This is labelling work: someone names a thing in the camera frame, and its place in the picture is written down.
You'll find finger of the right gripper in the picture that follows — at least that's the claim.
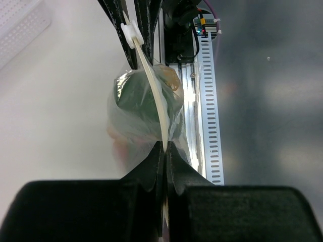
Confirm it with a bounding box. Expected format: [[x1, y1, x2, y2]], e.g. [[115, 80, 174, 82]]
[[134, 0, 162, 63], [98, 0, 138, 70]]

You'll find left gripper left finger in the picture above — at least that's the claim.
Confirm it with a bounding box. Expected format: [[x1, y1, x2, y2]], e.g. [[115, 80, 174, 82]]
[[1, 142, 164, 241]]

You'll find aluminium mounting rail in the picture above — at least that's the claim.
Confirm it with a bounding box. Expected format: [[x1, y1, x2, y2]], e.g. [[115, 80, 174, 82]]
[[158, 10, 205, 174]]

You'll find green fake lime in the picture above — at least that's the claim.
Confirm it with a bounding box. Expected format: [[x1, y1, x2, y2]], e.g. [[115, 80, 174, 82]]
[[114, 68, 184, 134]]

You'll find white plastic basket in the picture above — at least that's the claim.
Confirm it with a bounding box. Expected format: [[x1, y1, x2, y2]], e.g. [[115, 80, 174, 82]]
[[1, 0, 51, 68]]

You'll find slotted grey cable duct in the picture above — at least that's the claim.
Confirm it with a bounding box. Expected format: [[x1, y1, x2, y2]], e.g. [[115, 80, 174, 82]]
[[194, 27, 225, 186]]

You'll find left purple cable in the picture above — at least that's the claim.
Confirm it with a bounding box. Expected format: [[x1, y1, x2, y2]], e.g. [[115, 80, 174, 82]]
[[203, 0, 222, 51]]

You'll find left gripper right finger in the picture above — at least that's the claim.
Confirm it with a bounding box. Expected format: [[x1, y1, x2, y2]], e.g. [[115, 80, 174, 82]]
[[165, 142, 322, 241]]

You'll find clear zip top bag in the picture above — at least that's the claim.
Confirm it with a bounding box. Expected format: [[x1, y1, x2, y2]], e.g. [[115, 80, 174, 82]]
[[105, 10, 192, 227]]

